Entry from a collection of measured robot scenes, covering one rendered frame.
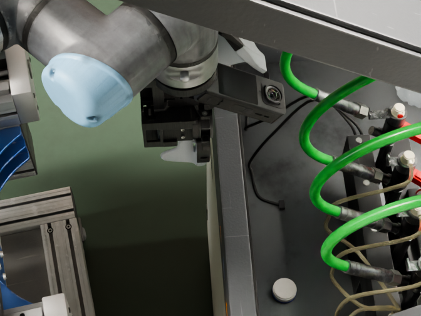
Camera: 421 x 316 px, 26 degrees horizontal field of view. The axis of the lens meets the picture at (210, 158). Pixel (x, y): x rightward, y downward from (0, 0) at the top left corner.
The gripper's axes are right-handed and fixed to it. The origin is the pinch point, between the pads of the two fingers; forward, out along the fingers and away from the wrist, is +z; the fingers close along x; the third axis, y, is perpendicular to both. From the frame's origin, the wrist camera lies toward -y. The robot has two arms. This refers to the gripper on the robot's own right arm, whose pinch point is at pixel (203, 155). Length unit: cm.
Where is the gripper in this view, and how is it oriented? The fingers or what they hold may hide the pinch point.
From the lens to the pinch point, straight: 116.2
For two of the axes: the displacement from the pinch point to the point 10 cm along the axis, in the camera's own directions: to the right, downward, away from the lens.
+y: -10.0, 0.6, -0.3
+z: 0.0, 5.0, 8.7
